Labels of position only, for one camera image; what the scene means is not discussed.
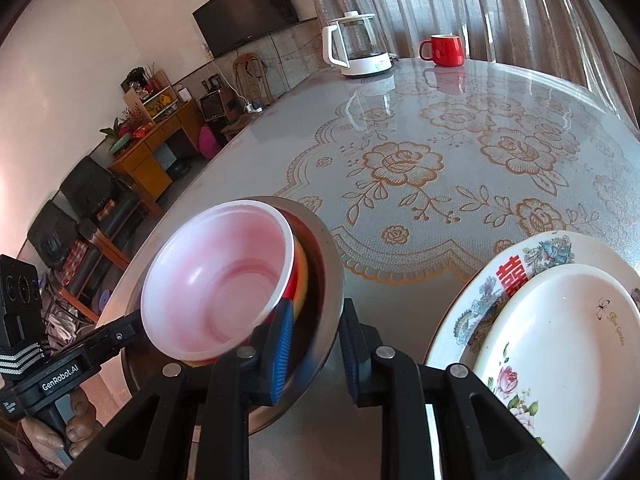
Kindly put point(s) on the red plastic bowl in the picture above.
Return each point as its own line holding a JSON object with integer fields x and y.
{"x": 220, "y": 280}

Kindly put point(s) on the small wooden shelf with ornaments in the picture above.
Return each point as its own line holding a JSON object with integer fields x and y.
{"x": 150, "y": 95}

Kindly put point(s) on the white rose print plate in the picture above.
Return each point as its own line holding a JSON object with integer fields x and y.
{"x": 560, "y": 340}

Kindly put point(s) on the stainless steel bowl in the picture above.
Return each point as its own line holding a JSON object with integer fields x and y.
{"x": 325, "y": 285}

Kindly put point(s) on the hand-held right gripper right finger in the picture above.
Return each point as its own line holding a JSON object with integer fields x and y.
{"x": 350, "y": 360}

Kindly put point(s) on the folded wooden chair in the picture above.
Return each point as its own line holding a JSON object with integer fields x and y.
{"x": 252, "y": 77}

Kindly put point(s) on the black padded chair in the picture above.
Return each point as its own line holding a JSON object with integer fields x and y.
{"x": 90, "y": 185}
{"x": 52, "y": 237}

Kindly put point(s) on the wide beige sheer curtain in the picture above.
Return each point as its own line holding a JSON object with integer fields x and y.
{"x": 500, "y": 10}

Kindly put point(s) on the yellow plastic bowl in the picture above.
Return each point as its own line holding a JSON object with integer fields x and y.
{"x": 301, "y": 280}

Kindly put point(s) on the wooden cabinet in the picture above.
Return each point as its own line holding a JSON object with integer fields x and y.
{"x": 150, "y": 160}

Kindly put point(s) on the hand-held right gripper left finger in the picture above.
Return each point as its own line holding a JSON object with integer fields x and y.
{"x": 280, "y": 355}

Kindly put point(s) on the pink ball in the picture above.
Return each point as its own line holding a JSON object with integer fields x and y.
{"x": 209, "y": 142}

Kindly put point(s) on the white electric glass kettle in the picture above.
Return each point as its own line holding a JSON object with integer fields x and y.
{"x": 365, "y": 62}

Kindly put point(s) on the blue and red print plate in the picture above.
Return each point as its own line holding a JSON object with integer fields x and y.
{"x": 465, "y": 305}

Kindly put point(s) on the red mug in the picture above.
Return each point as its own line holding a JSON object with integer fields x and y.
{"x": 446, "y": 51}

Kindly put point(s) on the white power strip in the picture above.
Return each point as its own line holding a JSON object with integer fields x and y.
{"x": 253, "y": 107}

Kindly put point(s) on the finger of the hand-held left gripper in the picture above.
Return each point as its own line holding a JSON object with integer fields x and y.
{"x": 117, "y": 337}

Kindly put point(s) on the black wall television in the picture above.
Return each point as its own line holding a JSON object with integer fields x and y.
{"x": 245, "y": 10}

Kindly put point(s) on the person's left hand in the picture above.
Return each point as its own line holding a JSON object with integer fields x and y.
{"x": 85, "y": 425}

